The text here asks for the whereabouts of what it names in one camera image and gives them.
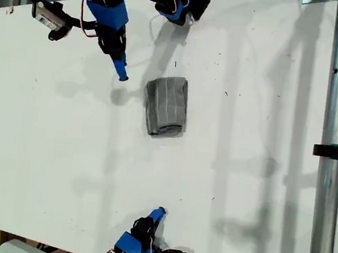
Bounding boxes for grey striped towel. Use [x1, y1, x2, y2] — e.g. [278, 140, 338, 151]
[137, 71, 194, 142]

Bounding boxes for white container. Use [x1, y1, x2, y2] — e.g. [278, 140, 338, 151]
[0, 237, 75, 253]

